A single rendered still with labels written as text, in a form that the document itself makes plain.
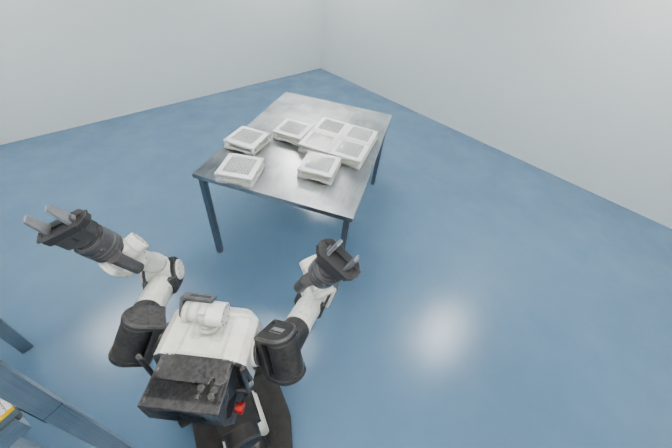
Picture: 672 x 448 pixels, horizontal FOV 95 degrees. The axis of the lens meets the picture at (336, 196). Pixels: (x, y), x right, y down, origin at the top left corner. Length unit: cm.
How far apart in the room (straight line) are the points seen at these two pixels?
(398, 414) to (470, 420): 43
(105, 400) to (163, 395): 147
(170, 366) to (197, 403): 12
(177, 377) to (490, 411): 192
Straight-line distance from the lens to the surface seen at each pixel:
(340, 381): 225
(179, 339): 105
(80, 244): 103
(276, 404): 203
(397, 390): 230
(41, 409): 160
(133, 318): 110
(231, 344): 100
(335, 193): 200
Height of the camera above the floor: 213
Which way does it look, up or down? 41 degrees down
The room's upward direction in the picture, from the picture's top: 7 degrees clockwise
